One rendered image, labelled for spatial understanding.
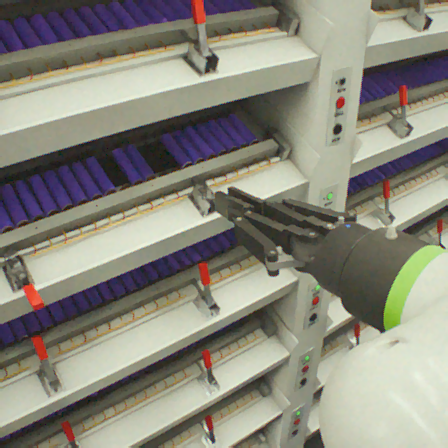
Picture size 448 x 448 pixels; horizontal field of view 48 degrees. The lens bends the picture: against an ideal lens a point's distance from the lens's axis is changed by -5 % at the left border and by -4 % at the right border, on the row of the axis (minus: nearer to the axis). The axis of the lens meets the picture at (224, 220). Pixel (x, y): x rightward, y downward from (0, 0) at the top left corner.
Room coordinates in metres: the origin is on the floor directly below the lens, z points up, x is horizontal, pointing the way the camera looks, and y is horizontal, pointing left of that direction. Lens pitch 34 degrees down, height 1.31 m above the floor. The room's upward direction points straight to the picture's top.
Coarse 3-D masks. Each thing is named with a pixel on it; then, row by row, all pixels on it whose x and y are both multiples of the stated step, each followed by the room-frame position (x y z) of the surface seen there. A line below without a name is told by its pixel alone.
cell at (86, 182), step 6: (78, 162) 0.62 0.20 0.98; (72, 168) 0.62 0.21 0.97; (78, 168) 0.61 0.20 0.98; (84, 168) 0.62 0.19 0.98; (78, 174) 0.60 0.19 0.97; (84, 174) 0.60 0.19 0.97; (78, 180) 0.60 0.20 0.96; (84, 180) 0.59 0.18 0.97; (90, 180) 0.60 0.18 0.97; (84, 186) 0.59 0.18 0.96; (90, 186) 0.59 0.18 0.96; (96, 186) 0.59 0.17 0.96; (84, 192) 0.59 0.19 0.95; (90, 192) 0.58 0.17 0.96; (96, 192) 0.58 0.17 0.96; (90, 198) 0.57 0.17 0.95
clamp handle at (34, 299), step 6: (18, 270) 0.45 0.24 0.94; (18, 276) 0.44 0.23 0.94; (24, 276) 0.44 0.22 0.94; (24, 282) 0.43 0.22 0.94; (30, 282) 0.43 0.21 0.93; (24, 288) 0.41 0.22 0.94; (30, 288) 0.41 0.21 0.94; (30, 294) 0.40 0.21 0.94; (36, 294) 0.40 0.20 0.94; (30, 300) 0.40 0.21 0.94; (36, 300) 0.40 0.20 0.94; (36, 306) 0.39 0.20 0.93; (42, 306) 0.39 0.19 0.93
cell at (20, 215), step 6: (6, 186) 0.56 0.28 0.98; (0, 192) 0.55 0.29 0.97; (6, 192) 0.55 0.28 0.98; (12, 192) 0.55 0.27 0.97; (6, 198) 0.54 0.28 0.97; (12, 198) 0.54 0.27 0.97; (6, 204) 0.54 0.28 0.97; (12, 204) 0.53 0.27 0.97; (18, 204) 0.54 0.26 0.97; (12, 210) 0.53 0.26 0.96; (18, 210) 0.53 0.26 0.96; (12, 216) 0.52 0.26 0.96; (18, 216) 0.52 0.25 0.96; (24, 216) 0.52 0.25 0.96; (18, 222) 0.51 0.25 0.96
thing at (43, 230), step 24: (264, 144) 0.72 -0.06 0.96; (192, 168) 0.65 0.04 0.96; (216, 168) 0.66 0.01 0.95; (120, 192) 0.58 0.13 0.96; (144, 192) 0.59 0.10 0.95; (168, 192) 0.61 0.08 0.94; (72, 216) 0.53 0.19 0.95; (96, 216) 0.55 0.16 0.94; (0, 240) 0.48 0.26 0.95; (24, 240) 0.49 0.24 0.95; (48, 240) 0.51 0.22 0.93; (72, 240) 0.51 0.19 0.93
